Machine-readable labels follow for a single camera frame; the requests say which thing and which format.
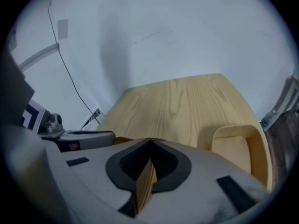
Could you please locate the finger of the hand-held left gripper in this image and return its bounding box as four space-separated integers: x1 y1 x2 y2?
63 130 116 151

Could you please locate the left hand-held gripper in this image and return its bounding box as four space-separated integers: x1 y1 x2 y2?
4 50 80 153

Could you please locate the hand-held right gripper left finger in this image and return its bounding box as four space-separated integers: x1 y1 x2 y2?
6 126 150 224

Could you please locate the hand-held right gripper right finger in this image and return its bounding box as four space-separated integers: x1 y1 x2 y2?
140 138 272 224

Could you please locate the wooden tray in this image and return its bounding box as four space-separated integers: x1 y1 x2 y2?
114 136 166 217
211 124 273 193

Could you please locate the white box on floor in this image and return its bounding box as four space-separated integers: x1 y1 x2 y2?
80 118 100 131

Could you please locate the open wall junction box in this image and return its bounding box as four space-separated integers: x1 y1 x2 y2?
92 107 106 123

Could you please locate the long thin cable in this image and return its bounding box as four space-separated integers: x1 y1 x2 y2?
47 2 100 116

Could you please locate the grey wall plate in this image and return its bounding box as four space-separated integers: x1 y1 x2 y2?
57 19 69 41

